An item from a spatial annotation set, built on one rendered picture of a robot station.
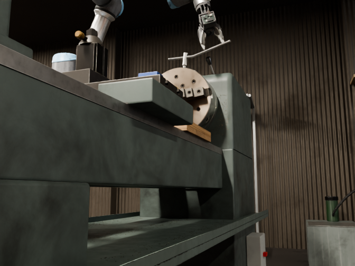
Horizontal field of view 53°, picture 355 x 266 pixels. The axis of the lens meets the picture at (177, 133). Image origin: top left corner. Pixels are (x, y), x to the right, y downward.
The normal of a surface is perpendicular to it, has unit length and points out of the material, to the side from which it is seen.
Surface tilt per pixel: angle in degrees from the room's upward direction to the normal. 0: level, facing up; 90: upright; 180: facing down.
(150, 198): 90
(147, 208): 90
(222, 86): 90
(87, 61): 90
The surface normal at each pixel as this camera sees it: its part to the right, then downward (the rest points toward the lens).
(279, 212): -0.33, -0.15
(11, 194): 0.94, -0.06
